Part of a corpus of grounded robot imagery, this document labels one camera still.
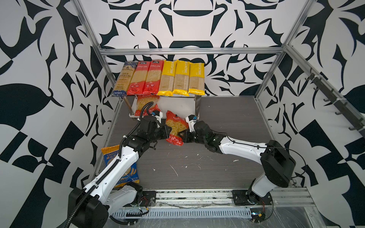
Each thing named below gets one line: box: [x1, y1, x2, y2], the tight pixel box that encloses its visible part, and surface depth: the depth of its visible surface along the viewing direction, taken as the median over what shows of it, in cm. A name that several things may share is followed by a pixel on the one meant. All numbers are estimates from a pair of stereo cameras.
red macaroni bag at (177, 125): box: [165, 110, 189, 147], surface depth 83 cm
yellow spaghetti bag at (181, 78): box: [172, 59, 191, 97], surface depth 81 cm
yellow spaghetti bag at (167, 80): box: [156, 59, 177, 97], surface depth 80 cm
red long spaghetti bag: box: [126, 60, 152, 96], surface depth 79 cm
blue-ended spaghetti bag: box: [112, 61, 138, 97], surface depth 80 cm
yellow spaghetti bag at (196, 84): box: [187, 62, 205, 96], surface depth 81 cm
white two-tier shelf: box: [112, 94, 206, 120], surface depth 106 cm
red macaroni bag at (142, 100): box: [134, 95, 162, 117], surface depth 104 cm
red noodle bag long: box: [142, 59, 164, 95], surface depth 81 cm
